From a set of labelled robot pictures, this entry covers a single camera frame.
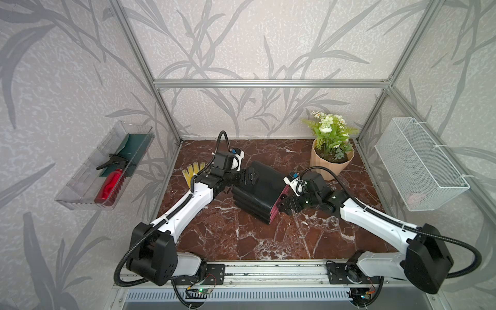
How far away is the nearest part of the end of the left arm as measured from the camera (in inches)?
23.5

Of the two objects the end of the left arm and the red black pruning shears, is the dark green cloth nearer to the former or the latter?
the red black pruning shears

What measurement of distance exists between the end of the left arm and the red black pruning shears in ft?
0.80

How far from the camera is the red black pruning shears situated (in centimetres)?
56

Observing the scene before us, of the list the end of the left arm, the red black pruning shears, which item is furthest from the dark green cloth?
the end of the left arm
